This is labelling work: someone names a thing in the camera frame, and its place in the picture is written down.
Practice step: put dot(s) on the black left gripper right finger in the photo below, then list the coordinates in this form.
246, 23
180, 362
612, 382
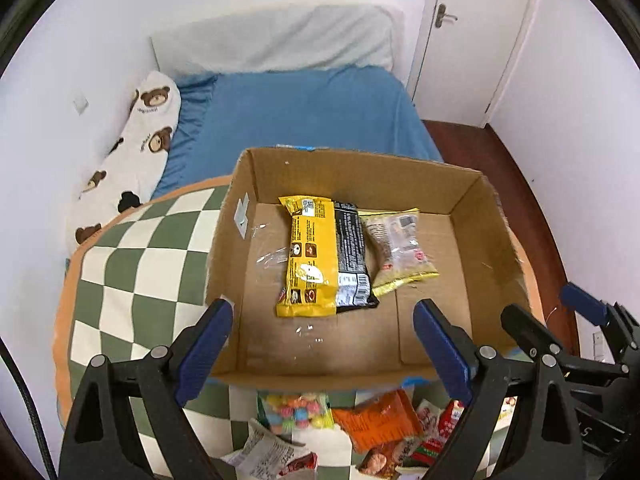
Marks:
543, 441

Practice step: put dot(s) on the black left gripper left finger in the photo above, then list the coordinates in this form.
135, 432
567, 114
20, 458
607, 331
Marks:
101, 439

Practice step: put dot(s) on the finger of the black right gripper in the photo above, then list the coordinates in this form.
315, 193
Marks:
600, 312
537, 341

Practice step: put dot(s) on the red white snack packet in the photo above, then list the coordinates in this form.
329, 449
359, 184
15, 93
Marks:
438, 424

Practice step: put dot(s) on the orange snack bag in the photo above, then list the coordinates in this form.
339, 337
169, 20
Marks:
387, 418

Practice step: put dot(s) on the brown snack packet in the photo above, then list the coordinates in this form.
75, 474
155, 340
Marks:
382, 461

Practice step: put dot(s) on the clear yellow snack bag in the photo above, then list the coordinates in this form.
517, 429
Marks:
401, 259

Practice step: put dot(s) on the green white checkered mat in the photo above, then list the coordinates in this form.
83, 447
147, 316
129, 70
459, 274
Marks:
147, 277

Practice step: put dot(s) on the white printed snack packet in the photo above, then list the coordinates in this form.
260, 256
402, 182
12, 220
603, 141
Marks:
266, 456

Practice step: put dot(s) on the yellow black snack bag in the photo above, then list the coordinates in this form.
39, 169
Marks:
326, 273

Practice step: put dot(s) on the colourful candy ball bag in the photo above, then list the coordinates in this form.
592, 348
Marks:
282, 413

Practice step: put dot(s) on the cardboard box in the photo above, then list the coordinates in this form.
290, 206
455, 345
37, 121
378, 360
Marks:
461, 228

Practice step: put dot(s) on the bear pattern pillow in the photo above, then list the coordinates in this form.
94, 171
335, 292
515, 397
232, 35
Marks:
130, 172

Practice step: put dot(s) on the white door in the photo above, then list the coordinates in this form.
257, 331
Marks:
464, 56

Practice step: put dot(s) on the wall socket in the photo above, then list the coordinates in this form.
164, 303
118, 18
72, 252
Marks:
80, 103

